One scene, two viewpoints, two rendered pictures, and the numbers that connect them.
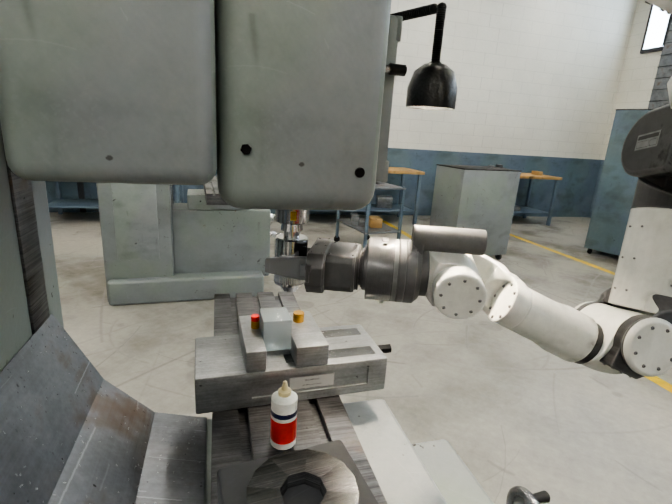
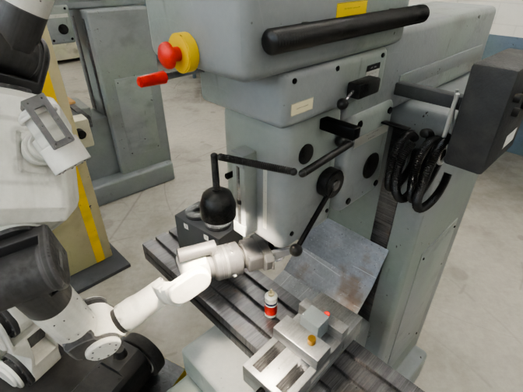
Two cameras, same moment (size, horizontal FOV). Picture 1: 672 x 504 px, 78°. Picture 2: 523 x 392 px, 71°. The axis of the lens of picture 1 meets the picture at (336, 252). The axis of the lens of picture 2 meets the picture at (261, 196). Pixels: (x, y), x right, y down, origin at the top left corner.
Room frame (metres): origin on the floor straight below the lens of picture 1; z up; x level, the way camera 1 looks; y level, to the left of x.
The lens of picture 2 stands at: (1.24, -0.34, 1.89)
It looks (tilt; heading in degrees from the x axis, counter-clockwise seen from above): 33 degrees down; 152
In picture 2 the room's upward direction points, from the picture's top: straight up
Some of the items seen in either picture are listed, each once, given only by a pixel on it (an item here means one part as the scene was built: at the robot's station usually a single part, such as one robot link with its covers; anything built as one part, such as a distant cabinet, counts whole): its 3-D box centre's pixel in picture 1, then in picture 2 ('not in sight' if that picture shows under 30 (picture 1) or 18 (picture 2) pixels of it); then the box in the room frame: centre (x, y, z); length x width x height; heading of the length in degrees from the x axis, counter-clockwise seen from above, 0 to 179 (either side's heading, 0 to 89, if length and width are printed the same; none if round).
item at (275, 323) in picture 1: (274, 328); (314, 323); (0.72, 0.11, 1.04); 0.06 x 0.05 x 0.06; 18
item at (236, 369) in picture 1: (289, 354); (306, 343); (0.73, 0.08, 0.98); 0.35 x 0.15 x 0.11; 108
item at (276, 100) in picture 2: not in sight; (295, 73); (0.56, 0.11, 1.68); 0.34 x 0.24 x 0.10; 106
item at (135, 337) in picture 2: not in sight; (142, 354); (0.18, -0.33, 0.50); 0.20 x 0.05 x 0.20; 34
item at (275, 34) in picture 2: not in sight; (359, 24); (0.71, 0.14, 1.79); 0.45 x 0.04 x 0.04; 106
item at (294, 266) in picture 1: (286, 267); not in sight; (0.54, 0.07, 1.22); 0.06 x 0.02 x 0.03; 85
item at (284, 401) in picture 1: (284, 412); (271, 301); (0.55, 0.06, 0.98); 0.04 x 0.04 x 0.11
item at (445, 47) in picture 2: not in sight; (399, 51); (0.44, 0.54, 1.66); 0.80 x 0.23 x 0.20; 106
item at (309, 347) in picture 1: (303, 336); (300, 341); (0.74, 0.05, 1.02); 0.15 x 0.06 x 0.04; 18
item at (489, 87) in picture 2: not in sight; (496, 110); (0.81, 0.45, 1.62); 0.20 x 0.09 x 0.21; 106
